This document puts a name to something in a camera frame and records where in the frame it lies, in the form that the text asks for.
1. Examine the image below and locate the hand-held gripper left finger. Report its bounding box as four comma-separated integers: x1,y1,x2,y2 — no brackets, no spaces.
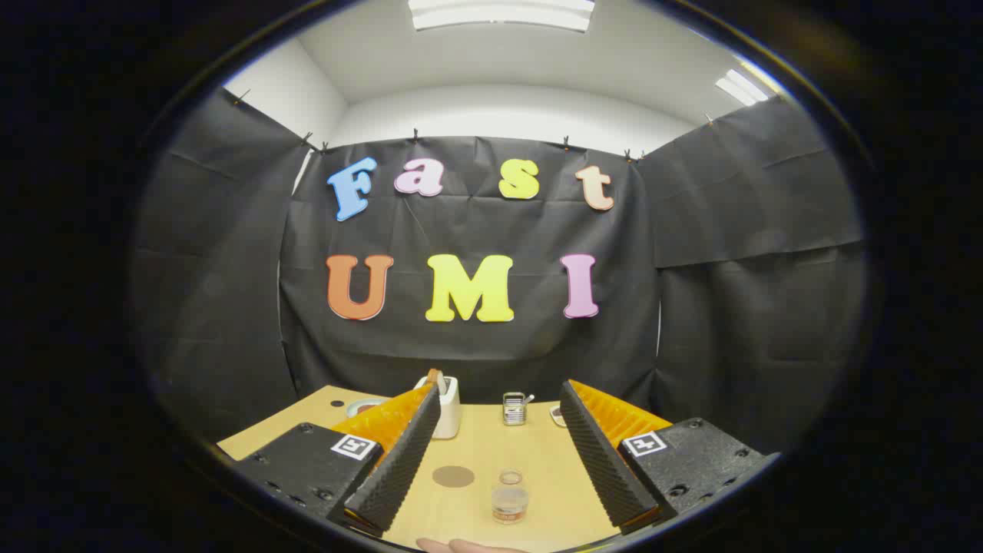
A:
230,382,442,538

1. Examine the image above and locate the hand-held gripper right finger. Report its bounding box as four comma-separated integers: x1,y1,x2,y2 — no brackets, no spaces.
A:
558,379,783,536

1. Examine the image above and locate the clear plastic juice bottle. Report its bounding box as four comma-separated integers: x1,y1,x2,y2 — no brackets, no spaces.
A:
491,469,531,525

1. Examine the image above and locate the white toaster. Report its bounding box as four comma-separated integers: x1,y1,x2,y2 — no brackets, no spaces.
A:
415,375,462,440

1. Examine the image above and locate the wooden table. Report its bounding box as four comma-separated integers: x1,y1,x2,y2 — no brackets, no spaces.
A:
217,384,624,553

